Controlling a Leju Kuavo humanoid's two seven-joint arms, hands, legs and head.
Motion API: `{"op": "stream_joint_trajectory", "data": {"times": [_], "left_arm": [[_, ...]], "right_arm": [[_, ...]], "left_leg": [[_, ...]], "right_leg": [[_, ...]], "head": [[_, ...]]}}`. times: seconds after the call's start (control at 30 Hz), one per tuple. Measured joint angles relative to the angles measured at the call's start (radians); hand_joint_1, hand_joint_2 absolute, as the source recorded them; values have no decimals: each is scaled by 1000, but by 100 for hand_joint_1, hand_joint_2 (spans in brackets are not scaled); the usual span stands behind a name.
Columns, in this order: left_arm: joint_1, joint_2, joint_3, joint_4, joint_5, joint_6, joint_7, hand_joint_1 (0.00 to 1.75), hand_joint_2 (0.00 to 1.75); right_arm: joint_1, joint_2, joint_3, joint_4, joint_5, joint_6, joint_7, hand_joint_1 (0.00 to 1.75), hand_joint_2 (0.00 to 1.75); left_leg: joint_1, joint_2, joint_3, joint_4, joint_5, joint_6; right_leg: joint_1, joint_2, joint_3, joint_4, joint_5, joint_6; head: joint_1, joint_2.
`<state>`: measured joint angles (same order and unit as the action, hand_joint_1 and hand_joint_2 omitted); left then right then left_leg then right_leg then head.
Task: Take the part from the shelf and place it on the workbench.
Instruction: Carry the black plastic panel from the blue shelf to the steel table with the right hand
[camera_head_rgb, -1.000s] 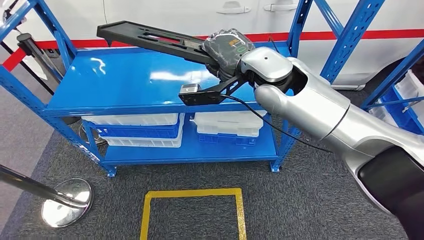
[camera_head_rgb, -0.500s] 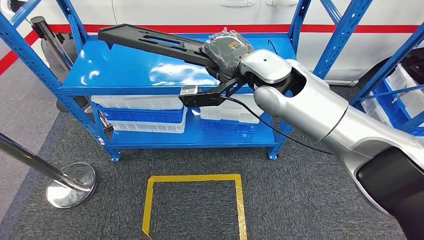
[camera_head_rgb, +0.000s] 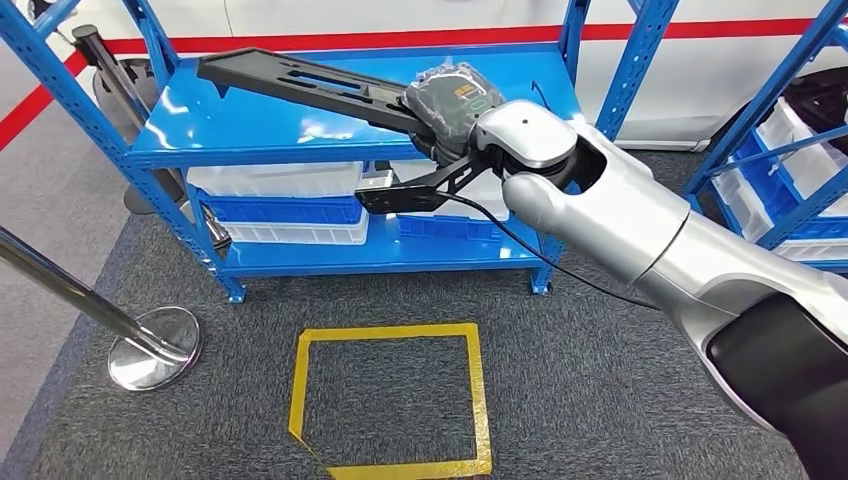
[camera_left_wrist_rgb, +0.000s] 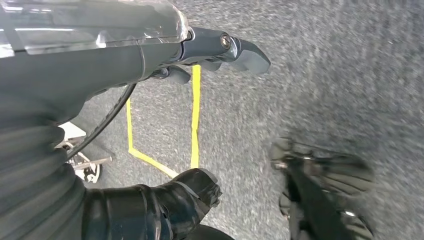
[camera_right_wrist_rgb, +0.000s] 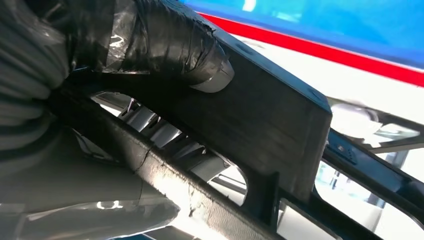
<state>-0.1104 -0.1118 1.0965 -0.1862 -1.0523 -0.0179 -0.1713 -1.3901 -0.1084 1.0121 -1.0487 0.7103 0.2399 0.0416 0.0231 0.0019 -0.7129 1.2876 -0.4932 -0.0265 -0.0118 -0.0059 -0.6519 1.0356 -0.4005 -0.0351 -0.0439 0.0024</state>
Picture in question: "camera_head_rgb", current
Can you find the black plastic plate holder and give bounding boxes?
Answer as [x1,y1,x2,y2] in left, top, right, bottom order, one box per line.
[196,46,439,140]

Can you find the blue metal shelf rack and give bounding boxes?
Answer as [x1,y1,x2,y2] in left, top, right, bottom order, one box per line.
[0,0,684,305]
[682,0,848,276]

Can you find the blue plastic bin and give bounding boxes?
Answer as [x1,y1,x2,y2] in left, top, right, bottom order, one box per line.
[196,193,366,227]
[731,129,848,241]
[396,213,506,244]

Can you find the long red barrier belt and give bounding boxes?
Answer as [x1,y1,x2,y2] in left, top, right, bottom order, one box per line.
[102,17,848,58]

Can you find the white car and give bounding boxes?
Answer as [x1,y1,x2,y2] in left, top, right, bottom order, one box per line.
[0,0,848,152]

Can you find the thin black stanchion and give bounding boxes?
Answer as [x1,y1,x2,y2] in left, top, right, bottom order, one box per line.
[123,167,189,217]

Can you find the black-headed chrome stanchion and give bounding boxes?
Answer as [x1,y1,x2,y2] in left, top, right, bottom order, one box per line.
[71,24,234,252]

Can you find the short red barrier belt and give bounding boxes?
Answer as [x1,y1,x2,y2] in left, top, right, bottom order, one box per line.
[0,49,91,154]

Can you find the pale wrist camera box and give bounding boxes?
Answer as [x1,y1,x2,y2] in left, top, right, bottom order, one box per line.
[360,168,397,193]

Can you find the thin black camera cable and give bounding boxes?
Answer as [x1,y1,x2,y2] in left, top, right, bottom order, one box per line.
[437,190,664,313]

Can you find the chrome stanchion post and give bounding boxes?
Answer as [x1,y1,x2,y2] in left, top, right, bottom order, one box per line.
[0,225,203,393]

